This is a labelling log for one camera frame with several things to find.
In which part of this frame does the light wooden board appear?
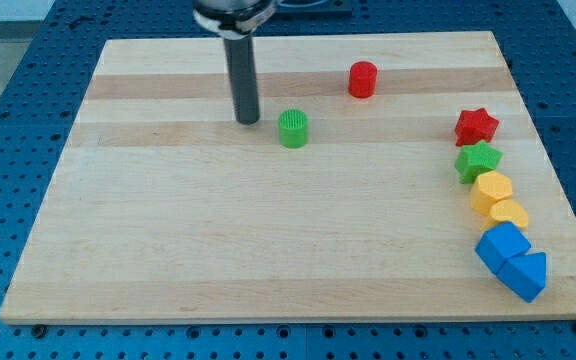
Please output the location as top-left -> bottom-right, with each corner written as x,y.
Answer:
0,31 -> 576,325

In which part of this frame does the blue triangle block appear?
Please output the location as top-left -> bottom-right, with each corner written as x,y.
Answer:
496,252 -> 547,303

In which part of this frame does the yellow hexagon block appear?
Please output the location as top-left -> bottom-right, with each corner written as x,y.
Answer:
470,171 -> 513,215

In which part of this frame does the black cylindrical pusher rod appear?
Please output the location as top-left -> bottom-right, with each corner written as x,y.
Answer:
223,35 -> 260,125

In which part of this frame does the blue cube block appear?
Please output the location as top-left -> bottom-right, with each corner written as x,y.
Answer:
475,222 -> 532,274

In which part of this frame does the red cylinder block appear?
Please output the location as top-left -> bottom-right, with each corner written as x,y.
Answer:
348,61 -> 378,98

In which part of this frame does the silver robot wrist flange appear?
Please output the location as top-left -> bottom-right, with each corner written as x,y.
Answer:
192,0 -> 279,40

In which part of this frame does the green cylinder block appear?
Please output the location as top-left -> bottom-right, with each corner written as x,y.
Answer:
278,109 -> 308,149

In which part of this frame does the yellow heart block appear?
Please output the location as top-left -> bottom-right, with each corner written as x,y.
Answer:
481,199 -> 530,231

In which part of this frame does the red star block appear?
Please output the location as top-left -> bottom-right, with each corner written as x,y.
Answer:
454,108 -> 499,147

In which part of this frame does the green star block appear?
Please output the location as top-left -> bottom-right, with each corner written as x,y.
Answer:
454,140 -> 503,184

